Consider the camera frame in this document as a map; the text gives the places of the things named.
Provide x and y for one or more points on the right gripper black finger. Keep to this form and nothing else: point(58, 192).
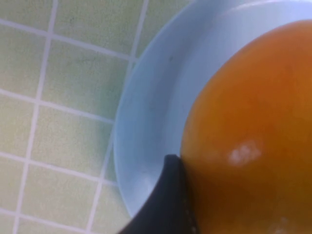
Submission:
point(170, 207)

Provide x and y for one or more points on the orange-tinted mango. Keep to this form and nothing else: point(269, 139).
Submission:
point(256, 109)

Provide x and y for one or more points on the light blue round plate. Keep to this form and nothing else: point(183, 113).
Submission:
point(158, 97)

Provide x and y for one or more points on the green checkered tablecloth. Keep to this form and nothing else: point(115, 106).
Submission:
point(61, 97)

